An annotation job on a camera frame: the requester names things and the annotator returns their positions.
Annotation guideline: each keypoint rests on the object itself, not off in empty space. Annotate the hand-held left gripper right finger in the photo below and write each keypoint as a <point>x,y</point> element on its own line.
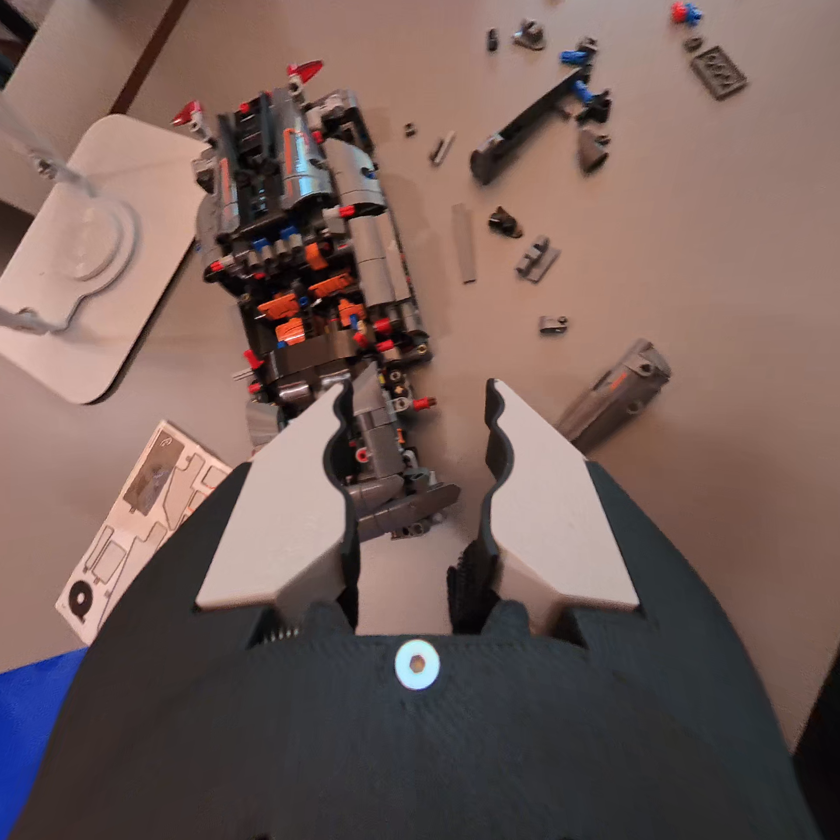
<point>564,525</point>

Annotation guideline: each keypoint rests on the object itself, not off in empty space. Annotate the grey lego panel assembly red pins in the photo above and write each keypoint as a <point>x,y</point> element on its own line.
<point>617,394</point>

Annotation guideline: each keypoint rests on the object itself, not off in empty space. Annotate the black lego axle connector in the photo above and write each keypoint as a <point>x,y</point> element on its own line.
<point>596,108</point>

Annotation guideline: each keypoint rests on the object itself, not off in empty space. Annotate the white bar grey lego piece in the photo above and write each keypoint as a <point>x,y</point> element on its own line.
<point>442,148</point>

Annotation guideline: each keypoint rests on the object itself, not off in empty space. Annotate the long grey lego wedge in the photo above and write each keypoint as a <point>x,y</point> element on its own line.
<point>463,243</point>

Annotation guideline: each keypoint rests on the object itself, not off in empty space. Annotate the white book stand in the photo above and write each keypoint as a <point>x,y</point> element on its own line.
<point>98,295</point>

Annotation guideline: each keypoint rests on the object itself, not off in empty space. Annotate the dark grey studded lego plate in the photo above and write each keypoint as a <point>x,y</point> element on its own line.
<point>718,73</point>

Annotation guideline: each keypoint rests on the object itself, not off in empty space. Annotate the dark grey curved lego panel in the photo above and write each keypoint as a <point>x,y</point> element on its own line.
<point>594,152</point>

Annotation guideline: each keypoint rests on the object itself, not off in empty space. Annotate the grey round lego connector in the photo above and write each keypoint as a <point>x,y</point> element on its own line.
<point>693,45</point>

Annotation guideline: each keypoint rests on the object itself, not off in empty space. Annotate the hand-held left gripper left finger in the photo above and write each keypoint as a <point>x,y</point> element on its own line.
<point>275,525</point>

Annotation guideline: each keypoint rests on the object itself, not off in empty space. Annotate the black lego clip piece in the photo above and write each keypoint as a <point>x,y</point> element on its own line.
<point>505,222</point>

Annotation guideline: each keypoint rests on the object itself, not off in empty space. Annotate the grey curved lego panel pin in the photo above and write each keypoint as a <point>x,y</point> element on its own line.
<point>529,36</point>

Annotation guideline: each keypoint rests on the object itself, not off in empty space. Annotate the white lego sticker sheet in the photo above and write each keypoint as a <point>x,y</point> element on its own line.
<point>144,512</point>

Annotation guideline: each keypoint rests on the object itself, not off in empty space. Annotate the grey lego panel with connector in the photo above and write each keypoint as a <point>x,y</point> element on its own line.
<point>538,259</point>

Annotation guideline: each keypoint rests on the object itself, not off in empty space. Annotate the blue plastic bin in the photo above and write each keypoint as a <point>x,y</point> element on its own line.
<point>33,735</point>

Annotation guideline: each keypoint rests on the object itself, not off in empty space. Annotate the grey black lego car model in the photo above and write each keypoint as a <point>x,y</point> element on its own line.
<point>308,229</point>

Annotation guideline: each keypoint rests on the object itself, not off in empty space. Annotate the long grey lego beam panel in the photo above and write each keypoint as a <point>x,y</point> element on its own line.
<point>525,128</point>

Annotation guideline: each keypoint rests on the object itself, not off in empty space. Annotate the dark grey two-hole lego connector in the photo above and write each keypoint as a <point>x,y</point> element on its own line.
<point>553,325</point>

